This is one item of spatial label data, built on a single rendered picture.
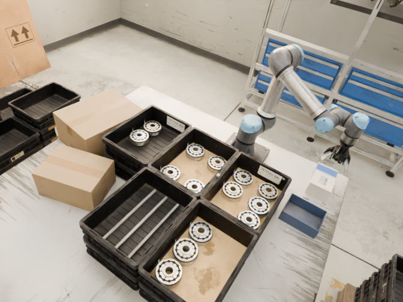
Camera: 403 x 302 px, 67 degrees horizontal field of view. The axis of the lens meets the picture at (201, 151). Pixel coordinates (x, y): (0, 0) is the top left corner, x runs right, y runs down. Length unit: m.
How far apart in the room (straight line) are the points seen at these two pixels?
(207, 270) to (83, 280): 0.51
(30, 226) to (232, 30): 3.41
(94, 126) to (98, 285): 0.80
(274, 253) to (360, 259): 1.25
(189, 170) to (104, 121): 0.54
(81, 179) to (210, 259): 0.69
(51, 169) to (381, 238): 2.47
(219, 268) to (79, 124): 1.03
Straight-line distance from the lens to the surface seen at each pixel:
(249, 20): 4.14
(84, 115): 1.80
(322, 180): 1.86
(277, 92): 1.75
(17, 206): 1.70
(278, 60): 1.56
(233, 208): 1.47
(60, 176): 1.55
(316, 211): 1.76
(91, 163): 1.58
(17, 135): 2.59
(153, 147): 1.69
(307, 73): 3.16
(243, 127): 1.74
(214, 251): 1.33
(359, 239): 2.82
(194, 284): 1.26
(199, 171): 1.59
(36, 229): 1.59
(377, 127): 3.30
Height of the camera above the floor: 1.98
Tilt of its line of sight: 43 degrees down
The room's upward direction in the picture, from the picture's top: 11 degrees clockwise
